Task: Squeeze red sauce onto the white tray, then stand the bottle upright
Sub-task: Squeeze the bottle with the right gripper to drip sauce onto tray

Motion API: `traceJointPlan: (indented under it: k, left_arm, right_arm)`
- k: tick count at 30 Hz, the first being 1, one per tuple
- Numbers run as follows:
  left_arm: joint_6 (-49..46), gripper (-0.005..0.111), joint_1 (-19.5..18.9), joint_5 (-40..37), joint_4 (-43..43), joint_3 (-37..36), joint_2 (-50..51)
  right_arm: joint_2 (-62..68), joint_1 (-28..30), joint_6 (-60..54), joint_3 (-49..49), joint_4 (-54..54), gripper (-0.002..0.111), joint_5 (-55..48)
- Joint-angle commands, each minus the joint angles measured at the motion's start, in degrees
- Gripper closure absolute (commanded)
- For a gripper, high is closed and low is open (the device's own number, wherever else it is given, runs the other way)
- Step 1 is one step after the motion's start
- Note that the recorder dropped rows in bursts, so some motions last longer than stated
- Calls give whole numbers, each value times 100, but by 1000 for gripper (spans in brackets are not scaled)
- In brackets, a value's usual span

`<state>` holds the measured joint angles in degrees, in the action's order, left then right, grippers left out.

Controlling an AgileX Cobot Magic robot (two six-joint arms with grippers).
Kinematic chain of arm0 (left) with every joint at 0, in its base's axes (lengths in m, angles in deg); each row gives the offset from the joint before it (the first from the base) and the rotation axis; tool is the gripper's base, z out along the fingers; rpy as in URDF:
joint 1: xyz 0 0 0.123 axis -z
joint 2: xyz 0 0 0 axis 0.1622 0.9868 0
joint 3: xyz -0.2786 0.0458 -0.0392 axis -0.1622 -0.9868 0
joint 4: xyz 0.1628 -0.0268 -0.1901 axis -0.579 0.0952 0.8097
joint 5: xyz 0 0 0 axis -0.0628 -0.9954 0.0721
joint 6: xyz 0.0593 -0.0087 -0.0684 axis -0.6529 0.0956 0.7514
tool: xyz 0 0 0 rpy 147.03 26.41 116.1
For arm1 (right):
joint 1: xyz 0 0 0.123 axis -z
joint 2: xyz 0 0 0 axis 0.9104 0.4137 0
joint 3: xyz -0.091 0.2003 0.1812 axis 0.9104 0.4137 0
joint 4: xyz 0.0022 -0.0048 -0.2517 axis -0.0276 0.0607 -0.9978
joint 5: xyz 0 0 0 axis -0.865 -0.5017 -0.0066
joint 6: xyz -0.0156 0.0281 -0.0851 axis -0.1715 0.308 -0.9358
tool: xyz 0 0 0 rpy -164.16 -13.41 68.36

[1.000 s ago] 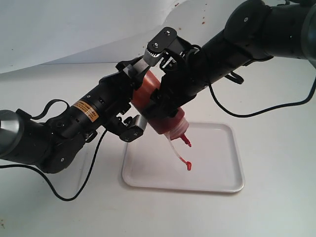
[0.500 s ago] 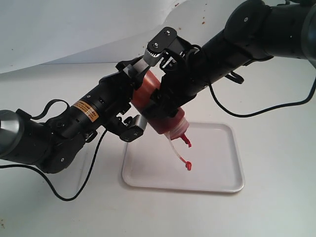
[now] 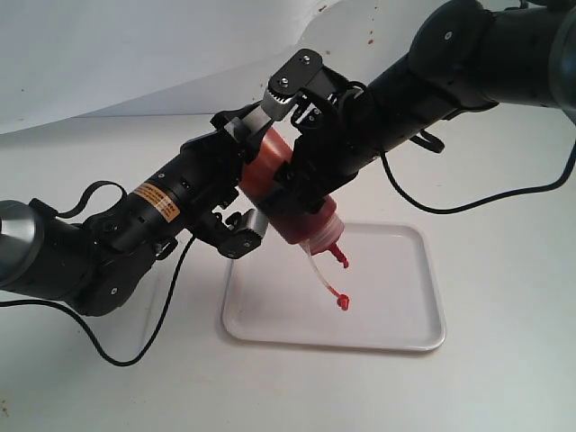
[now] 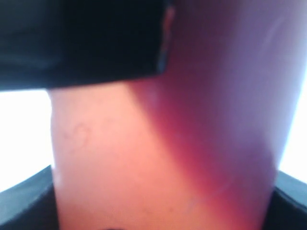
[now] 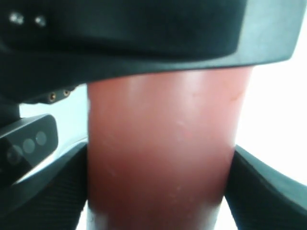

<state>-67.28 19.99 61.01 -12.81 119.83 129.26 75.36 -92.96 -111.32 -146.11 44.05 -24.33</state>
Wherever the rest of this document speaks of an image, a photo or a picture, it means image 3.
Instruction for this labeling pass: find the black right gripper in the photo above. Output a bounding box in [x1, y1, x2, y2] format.
[256, 81, 383, 217]

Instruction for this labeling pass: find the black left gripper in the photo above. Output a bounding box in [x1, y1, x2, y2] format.
[175, 103, 270, 254]

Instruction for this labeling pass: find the red ketchup squeeze bottle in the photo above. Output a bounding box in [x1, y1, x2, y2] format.
[239, 129, 350, 311]

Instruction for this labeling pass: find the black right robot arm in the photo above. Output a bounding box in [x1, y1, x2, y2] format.
[260, 1, 575, 216]

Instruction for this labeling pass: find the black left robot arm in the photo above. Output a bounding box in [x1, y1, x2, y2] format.
[1, 103, 273, 317]

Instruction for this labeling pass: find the white rectangular tray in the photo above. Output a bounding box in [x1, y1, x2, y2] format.
[221, 222, 446, 352]

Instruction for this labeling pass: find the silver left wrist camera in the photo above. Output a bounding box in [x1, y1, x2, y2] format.
[218, 209, 268, 259]

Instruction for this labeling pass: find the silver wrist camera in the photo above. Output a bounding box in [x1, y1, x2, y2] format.
[260, 49, 323, 122]
[218, 209, 268, 259]

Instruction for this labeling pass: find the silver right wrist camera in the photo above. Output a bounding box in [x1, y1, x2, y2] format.
[260, 49, 323, 122]

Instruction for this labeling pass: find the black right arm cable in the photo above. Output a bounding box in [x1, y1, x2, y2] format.
[377, 139, 576, 214]

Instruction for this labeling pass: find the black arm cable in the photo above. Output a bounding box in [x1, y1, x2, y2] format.
[0, 179, 199, 366]
[377, 139, 576, 214]

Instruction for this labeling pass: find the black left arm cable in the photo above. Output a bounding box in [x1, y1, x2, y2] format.
[0, 179, 199, 366]

